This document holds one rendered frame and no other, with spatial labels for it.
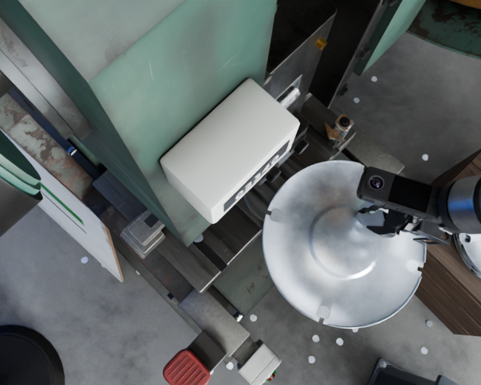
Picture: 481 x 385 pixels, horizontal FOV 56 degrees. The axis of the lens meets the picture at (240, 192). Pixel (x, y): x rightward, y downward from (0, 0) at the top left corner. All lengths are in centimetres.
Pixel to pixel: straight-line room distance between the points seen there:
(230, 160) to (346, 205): 60
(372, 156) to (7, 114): 71
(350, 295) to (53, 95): 65
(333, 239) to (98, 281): 100
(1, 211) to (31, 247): 145
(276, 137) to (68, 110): 11
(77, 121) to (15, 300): 147
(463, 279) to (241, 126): 116
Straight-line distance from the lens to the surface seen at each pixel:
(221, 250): 86
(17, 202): 26
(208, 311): 92
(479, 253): 136
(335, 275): 80
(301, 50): 48
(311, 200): 81
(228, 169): 24
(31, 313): 169
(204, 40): 19
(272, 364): 94
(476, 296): 138
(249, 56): 24
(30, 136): 89
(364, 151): 102
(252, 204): 80
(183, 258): 87
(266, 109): 25
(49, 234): 170
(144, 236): 83
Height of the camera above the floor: 156
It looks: 75 degrees down
